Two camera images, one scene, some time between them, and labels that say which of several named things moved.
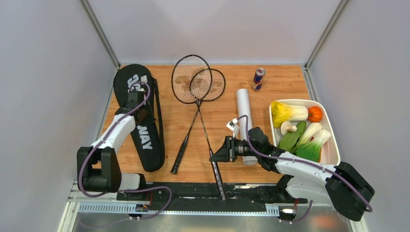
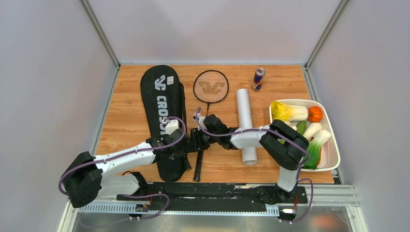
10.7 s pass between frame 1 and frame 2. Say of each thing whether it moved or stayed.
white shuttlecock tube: stayed
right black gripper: moved
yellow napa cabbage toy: stayed
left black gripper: moved
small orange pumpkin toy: stayed
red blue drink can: stayed
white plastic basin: stayed
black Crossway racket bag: moved
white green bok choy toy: stayed
